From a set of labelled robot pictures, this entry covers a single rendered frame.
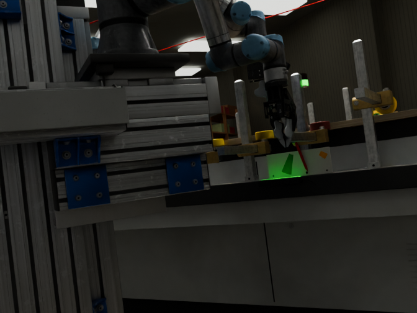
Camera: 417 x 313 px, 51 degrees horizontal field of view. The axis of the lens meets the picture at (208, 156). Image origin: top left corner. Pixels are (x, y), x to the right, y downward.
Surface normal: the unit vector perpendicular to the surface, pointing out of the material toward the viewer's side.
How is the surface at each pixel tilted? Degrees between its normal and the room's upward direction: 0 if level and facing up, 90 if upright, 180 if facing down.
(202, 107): 90
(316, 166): 90
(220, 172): 90
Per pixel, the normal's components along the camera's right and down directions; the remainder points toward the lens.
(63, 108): 0.42, -0.08
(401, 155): -0.51, 0.04
